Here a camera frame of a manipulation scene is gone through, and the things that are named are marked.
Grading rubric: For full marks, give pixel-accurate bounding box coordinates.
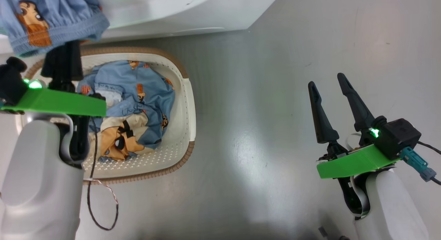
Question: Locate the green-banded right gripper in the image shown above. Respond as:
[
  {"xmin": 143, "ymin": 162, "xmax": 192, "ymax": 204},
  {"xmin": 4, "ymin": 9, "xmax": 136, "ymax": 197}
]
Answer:
[{"xmin": 308, "ymin": 73, "xmax": 400, "ymax": 179}]

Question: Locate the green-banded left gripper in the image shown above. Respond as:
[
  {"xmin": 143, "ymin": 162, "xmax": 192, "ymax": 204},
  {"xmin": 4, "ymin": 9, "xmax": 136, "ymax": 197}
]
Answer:
[{"xmin": 0, "ymin": 40, "xmax": 106, "ymax": 117}]

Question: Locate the blue shirt large orange cartoon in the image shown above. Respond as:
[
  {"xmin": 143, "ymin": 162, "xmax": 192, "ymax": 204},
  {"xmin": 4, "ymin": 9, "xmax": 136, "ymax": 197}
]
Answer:
[{"xmin": 76, "ymin": 60, "xmax": 175, "ymax": 162}]

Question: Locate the white Hisense washing machine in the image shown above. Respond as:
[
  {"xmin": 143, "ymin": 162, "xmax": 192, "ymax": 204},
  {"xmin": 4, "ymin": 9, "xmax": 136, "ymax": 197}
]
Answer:
[{"xmin": 0, "ymin": 0, "xmax": 283, "ymax": 54}]

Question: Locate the cream perforated laundry basket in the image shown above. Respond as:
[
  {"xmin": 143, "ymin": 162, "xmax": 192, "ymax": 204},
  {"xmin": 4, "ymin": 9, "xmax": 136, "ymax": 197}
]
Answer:
[{"xmin": 16, "ymin": 46, "xmax": 197, "ymax": 185}]

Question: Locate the teal right camera connector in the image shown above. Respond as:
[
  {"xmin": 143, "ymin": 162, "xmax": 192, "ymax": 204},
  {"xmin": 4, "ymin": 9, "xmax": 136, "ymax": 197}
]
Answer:
[{"xmin": 400, "ymin": 146, "xmax": 437, "ymax": 182}]

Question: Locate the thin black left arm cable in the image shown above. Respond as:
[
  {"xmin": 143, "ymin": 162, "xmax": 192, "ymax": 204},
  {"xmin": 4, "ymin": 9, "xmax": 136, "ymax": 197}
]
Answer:
[{"xmin": 85, "ymin": 116, "xmax": 119, "ymax": 231}]

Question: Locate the thin black right camera cable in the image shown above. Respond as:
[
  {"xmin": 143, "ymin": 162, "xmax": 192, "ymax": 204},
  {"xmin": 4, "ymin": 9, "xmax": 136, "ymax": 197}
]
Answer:
[{"xmin": 417, "ymin": 140, "xmax": 441, "ymax": 155}]

